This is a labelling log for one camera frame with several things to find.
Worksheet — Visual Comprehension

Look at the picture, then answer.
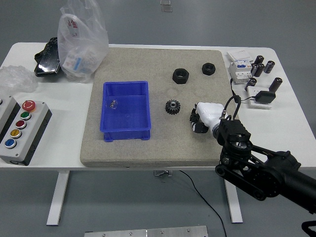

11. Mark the white power socket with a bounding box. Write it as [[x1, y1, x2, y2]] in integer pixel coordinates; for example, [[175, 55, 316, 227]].
[[246, 85, 273, 110]]

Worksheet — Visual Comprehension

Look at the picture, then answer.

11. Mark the black steel gear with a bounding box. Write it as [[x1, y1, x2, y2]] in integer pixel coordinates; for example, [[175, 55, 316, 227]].
[[165, 99, 181, 115]]

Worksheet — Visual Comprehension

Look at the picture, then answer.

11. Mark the large black hex nut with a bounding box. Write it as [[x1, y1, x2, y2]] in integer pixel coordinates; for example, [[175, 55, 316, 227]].
[[172, 68, 190, 85]]

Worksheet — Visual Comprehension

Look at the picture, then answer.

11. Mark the white table leg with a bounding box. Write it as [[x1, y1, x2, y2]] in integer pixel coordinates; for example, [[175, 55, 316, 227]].
[[223, 181, 244, 224], [46, 170, 71, 226]]

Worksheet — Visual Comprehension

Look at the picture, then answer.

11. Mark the white and blue carton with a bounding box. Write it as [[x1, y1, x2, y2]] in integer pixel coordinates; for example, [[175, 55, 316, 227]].
[[62, 50, 83, 73]]

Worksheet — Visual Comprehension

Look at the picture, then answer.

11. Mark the black adapter cord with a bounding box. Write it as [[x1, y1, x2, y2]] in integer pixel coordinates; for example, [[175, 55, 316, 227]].
[[230, 78, 257, 103]]

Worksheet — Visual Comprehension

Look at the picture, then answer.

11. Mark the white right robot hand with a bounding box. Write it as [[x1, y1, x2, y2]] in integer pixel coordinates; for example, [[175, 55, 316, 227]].
[[189, 101, 225, 134]]

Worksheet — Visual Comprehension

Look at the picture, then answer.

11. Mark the black floor cable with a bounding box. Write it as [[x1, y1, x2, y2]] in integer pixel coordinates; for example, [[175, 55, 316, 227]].
[[179, 170, 228, 237]]

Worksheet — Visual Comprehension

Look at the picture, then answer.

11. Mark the white circuit breaker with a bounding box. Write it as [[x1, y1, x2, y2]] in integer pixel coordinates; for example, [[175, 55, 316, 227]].
[[228, 61, 253, 86]]

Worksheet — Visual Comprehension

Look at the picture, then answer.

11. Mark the small black hex nut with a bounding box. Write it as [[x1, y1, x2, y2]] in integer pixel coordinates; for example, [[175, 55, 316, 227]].
[[201, 62, 217, 76]]

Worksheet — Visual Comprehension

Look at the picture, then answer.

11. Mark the blue plastic box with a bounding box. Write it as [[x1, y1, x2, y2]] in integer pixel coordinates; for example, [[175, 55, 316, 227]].
[[99, 80, 152, 143]]

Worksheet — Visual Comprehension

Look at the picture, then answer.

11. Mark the grey-brown foam mat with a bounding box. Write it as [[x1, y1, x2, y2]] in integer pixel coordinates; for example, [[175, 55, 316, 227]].
[[80, 47, 239, 168]]

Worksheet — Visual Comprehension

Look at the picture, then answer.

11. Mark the clear plastic bag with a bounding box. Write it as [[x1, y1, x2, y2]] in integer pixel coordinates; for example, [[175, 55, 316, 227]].
[[57, 0, 109, 84]]

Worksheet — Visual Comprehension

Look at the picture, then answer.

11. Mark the crumpled clear bubble wrap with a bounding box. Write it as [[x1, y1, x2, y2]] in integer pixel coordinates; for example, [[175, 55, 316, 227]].
[[0, 65, 39, 96]]

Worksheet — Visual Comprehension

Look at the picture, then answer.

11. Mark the grey five-button control box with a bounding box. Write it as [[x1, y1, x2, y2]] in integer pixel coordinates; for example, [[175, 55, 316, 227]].
[[0, 100, 53, 166]]

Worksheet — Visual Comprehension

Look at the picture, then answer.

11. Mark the black power adapter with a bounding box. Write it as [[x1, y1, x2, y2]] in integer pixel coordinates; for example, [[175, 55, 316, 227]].
[[255, 90, 277, 105]]

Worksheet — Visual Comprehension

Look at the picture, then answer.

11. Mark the silver metal plate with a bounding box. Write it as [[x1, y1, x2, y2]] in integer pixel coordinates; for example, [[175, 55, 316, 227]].
[[84, 225, 208, 237]]

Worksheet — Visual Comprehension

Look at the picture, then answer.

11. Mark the white paper carton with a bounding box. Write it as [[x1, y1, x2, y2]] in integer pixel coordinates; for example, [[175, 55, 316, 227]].
[[226, 50, 254, 64]]

